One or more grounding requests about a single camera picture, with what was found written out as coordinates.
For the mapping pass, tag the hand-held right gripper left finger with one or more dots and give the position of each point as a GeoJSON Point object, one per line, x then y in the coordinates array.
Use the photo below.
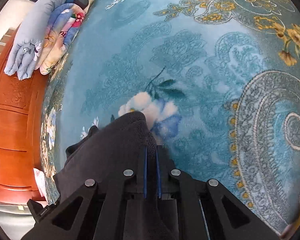
{"type": "Point", "coordinates": [145, 175]}

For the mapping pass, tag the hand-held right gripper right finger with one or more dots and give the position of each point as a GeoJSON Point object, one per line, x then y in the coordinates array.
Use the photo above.
{"type": "Point", "coordinates": [159, 175]}

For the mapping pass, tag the black and white fleece jacket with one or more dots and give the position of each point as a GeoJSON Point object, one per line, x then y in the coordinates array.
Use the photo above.
{"type": "Point", "coordinates": [120, 142]}

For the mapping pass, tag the pile of folded clothes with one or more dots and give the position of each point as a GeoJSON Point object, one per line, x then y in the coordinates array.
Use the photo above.
{"type": "Point", "coordinates": [57, 42]}

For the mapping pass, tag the small white pink cloth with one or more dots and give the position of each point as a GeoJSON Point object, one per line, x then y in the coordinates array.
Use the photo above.
{"type": "Point", "coordinates": [39, 182]}

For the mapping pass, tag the carved wooden headboard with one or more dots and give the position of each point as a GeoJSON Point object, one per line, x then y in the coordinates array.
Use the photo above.
{"type": "Point", "coordinates": [12, 130]}

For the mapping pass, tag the teal floral blanket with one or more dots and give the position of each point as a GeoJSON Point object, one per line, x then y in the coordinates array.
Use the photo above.
{"type": "Point", "coordinates": [190, 67]}

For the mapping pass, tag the dark grey pillow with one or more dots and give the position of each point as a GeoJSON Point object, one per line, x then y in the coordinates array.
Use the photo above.
{"type": "Point", "coordinates": [82, 0]}

